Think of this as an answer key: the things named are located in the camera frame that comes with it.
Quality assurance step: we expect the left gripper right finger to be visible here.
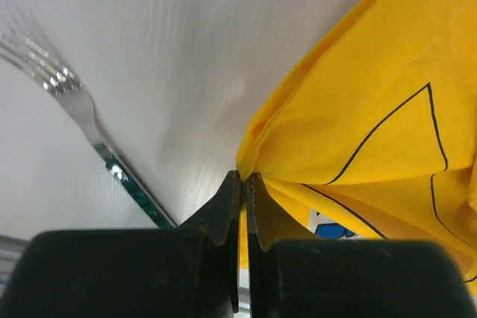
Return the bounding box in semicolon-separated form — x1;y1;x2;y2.
244;174;476;317

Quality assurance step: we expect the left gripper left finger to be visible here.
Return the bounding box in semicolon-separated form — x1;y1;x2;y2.
1;171;241;317

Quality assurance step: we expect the yellow cartoon cloth placemat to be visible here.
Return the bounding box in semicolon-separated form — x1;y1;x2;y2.
236;0;476;292

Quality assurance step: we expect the fork with teal handle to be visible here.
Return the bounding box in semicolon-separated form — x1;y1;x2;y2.
1;29;177;229

